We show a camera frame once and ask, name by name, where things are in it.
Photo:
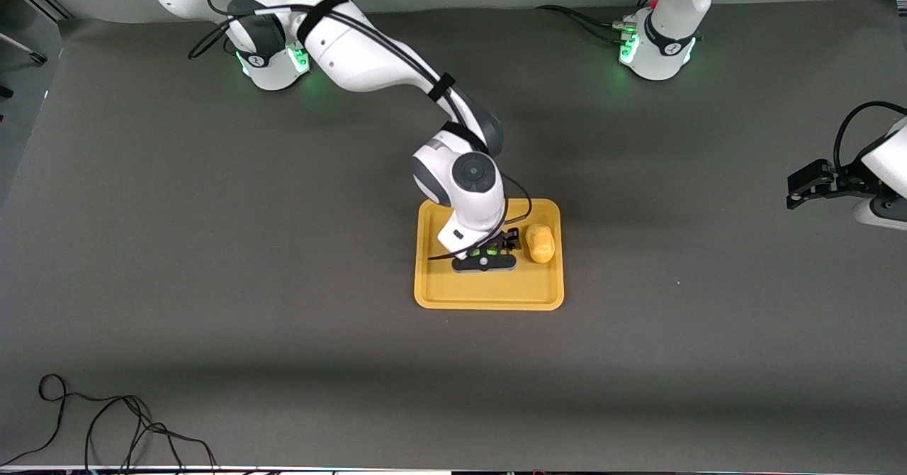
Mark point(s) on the yellow potato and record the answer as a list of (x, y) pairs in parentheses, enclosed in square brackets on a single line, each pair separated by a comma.
[(541, 243)]

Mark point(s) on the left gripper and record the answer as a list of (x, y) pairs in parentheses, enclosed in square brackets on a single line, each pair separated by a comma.
[(841, 179)]

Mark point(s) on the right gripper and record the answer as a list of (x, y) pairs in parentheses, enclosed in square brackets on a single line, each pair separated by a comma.
[(509, 238)]

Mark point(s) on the yellow plastic tray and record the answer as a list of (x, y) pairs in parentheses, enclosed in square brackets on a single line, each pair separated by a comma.
[(482, 291)]

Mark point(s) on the green apple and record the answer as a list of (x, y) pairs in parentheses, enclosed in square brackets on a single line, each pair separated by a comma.
[(490, 252)]

